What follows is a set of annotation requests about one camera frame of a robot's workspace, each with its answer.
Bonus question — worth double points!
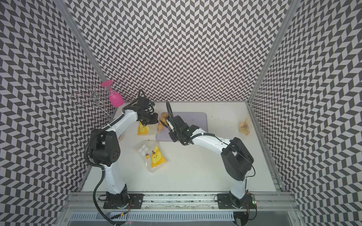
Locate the steel black-tipped tongs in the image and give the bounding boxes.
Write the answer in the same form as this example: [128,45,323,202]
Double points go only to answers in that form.
[160,116,170,130]

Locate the clear resealable bag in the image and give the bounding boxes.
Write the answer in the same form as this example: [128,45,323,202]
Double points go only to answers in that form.
[238,118,251,136]

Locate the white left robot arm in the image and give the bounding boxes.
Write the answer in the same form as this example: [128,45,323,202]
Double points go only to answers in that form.
[85,97,158,195]

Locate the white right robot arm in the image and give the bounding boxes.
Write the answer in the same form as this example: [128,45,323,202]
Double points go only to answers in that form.
[166,115,254,200]

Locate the clear bag yellow chick print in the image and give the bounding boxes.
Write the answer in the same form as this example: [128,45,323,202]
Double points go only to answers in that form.
[137,140,167,173]

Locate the lilac plastic tray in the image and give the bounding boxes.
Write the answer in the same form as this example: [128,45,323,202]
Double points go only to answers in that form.
[156,112,208,142]

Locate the pink upside-down wine glass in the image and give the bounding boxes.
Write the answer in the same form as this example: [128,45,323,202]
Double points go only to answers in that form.
[101,80,125,108]

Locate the chrome glass drying rack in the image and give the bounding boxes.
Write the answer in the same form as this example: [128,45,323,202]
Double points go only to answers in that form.
[70,84,114,123]

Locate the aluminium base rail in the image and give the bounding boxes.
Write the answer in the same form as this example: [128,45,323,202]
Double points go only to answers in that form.
[64,192,300,212]

